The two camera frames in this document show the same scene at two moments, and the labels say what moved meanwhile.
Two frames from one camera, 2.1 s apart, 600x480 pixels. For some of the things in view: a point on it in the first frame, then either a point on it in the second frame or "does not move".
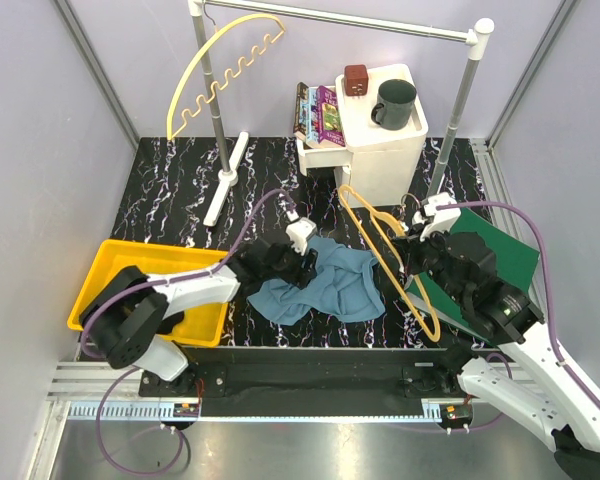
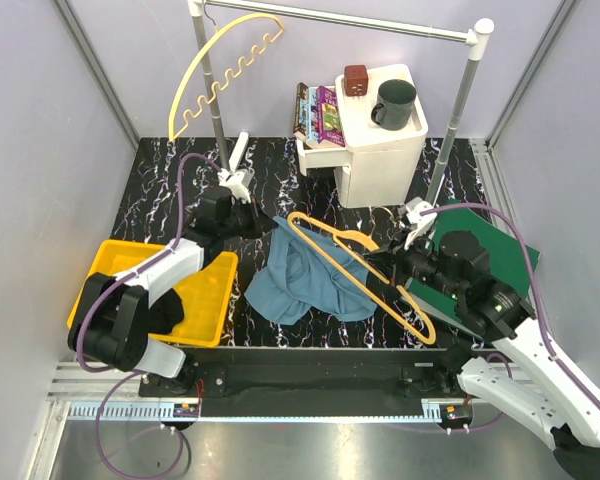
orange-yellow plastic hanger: [393, 281] to [338, 237]
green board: [514, 261] does not move
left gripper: [300, 276] to [256, 229]
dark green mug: [394, 110] does not move
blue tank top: [344, 288] does not move
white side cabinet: [379, 167] does not move
